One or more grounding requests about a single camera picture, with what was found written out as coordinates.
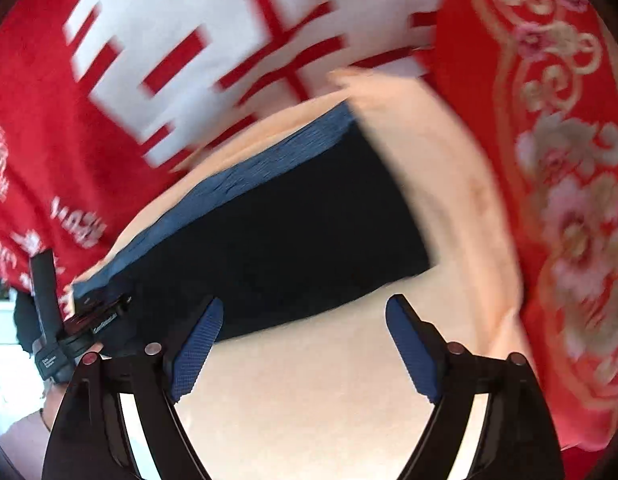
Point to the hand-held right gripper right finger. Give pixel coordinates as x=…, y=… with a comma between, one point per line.
x=414, y=350

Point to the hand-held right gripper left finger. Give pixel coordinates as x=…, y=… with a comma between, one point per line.
x=196, y=347

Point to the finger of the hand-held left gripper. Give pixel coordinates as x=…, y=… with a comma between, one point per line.
x=101, y=317

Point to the black pants with blue waistband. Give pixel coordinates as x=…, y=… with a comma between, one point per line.
x=289, y=220

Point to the person's left forearm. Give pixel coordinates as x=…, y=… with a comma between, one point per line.
x=26, y=435

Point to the cream fleece blanket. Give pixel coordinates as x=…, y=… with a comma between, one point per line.
x=314, y=410

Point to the red blanket with white print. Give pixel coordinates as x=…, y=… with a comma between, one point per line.
x=39, y=135

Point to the red embroidered floral quilt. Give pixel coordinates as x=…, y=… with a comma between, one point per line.
x=564, y=85

